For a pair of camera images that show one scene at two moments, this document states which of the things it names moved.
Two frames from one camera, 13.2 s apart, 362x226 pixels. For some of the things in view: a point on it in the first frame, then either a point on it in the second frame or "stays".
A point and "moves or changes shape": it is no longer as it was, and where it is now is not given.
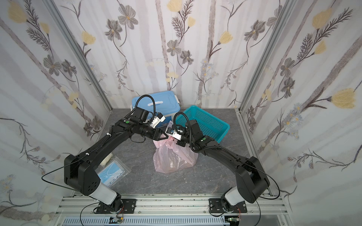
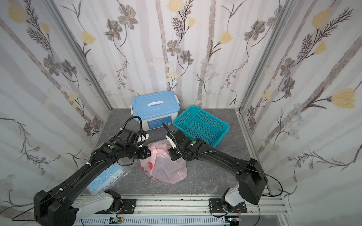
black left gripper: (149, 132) -> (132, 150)
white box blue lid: (166, 102) stays
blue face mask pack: (112, 172) stays
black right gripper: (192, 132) -> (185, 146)
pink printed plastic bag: (169, 156) moves or changes shape
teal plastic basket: (212, 127) stays
